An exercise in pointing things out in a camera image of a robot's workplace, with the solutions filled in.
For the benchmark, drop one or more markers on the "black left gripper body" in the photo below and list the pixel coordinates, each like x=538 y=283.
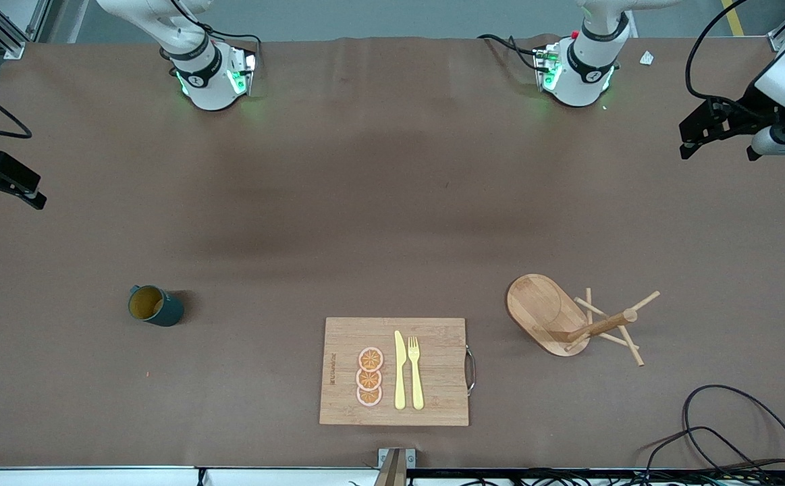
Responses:
x=748 y=108

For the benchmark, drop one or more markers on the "toy orange slice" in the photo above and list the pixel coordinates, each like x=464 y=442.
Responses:
x=370 y=358
x=368 y=379
x=369 y=396

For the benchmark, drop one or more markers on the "dark teal cup yellow inside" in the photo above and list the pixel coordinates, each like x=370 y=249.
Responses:
x=169 y=309

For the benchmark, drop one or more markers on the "yellow plastic fork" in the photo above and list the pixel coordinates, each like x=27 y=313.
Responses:
x=416 y=378

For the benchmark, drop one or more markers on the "metal table bracket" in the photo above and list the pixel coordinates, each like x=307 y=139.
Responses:
x=395 y=466

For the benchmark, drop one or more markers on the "white table edge rail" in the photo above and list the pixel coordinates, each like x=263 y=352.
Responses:
x=95 y=478

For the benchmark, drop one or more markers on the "yellow plastic knife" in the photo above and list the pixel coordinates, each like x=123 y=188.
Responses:
x=399 y=378

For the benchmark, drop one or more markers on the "white paper scrap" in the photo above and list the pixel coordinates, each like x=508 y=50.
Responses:
x=646 y=58

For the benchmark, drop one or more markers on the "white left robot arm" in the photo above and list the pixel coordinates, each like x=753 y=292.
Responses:
x=581 y=74

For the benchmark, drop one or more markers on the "wooden mug tree stand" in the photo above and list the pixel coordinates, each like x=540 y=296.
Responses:
x=540 y=304

